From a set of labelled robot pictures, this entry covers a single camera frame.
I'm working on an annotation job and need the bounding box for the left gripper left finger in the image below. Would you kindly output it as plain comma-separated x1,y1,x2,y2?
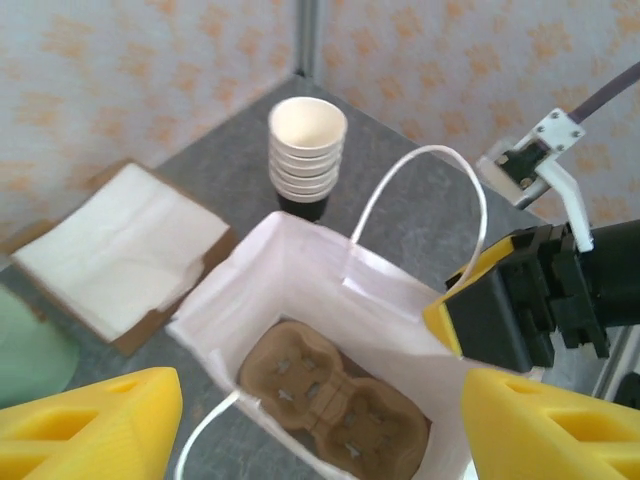
0,367,182,480

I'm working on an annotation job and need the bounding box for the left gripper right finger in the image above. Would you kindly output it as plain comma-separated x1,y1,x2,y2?
462,372,640,480

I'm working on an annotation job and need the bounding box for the brown pulp cup carrier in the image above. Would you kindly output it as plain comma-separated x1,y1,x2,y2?
237,322,434,474

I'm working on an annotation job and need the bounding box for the green straw holder cup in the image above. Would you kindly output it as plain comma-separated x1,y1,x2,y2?
0,284,81,409

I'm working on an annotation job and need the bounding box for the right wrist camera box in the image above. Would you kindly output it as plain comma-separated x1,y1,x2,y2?
474,108,596,252

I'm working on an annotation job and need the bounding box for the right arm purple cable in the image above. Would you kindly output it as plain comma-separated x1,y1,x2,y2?
569,62,640,124

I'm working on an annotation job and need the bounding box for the aluminium side rail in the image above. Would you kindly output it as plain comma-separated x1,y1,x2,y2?
594,327,634,401

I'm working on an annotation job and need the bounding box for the red and white paper bag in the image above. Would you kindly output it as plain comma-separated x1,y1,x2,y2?
164,144,484,480

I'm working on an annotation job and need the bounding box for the aluminium frame post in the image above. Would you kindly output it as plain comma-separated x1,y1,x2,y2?
293,0,320,84

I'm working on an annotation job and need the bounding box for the stack of paper cups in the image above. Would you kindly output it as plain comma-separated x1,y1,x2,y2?
268,97,349,224

